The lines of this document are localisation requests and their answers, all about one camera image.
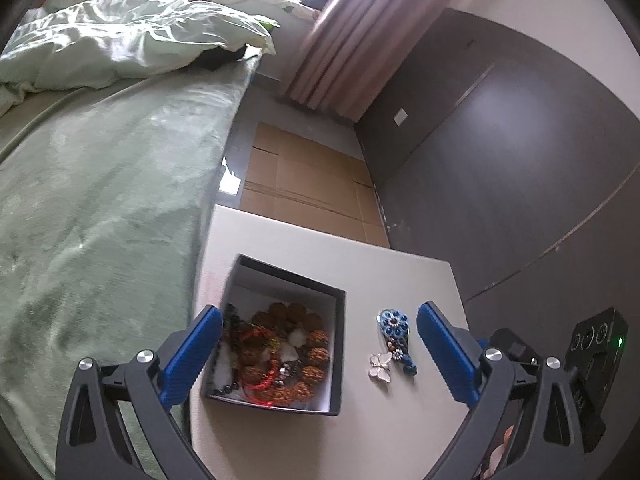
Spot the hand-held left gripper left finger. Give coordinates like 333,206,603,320
55,305,223,480

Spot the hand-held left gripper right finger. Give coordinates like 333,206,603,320
416,301,586,480

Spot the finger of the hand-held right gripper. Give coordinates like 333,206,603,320
477,327,543,368

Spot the blue flower hair clip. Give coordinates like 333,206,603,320
376,308,418,377

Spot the white butterfly brooch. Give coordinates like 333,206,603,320
368,352,396,378

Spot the red string bracelet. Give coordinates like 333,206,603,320
239,326,282,392

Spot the white crystal bracelet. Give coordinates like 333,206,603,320
279,329,307,362

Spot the black box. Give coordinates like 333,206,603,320
202,254,347,417

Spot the brown large bead bracelet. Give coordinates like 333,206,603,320
239,302,332,406

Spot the person's right hand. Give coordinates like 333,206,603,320
480,422,518,480

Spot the white side table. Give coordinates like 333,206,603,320
187,204,473,480

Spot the dark brown wardrobe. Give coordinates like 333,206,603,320
355,7,640,321

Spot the green bed blanket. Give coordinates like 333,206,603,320
0,52,263,480

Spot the flat cardboard sheet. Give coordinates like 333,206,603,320
239,122,391,250

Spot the pink curtain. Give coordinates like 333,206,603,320
277,0,468,122

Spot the pale green duvet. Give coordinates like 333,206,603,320
0,0,277,116

